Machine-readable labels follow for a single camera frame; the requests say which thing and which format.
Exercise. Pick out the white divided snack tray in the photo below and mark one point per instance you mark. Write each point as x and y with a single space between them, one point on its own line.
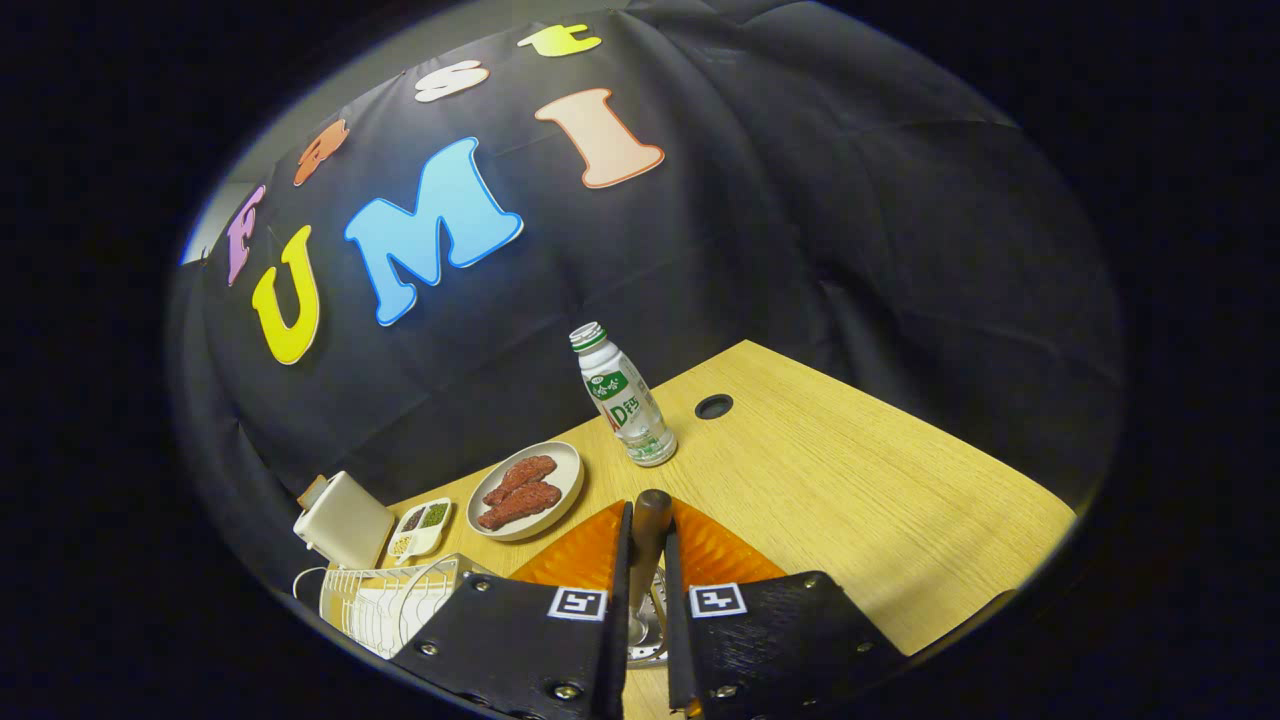
425 535

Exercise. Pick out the black backdrop cloth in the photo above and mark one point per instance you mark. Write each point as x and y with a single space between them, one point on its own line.
800 250

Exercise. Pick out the brown steak piece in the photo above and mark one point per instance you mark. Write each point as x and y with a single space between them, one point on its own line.
520 506
522 478

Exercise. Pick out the pile of yellow beans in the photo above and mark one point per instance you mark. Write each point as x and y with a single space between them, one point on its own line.
399 545

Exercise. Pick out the white toaster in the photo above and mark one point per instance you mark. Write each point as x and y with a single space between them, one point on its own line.
345 525

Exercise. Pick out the white green-labelled bottle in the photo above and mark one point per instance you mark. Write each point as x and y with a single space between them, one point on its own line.
625 410

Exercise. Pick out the pile of dark beans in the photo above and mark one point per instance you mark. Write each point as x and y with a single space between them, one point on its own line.
412 520

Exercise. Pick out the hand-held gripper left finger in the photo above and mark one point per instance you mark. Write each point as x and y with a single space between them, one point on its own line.
520 640

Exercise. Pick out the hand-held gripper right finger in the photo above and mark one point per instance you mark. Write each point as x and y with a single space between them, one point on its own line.
780 640

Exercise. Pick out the pile of green beans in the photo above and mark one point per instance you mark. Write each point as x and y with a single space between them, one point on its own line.
434 515

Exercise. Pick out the toast slice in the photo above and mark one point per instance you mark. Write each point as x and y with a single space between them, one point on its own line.
312 490

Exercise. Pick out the beige dinner plate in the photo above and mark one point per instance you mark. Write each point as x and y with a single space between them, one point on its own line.
565 470

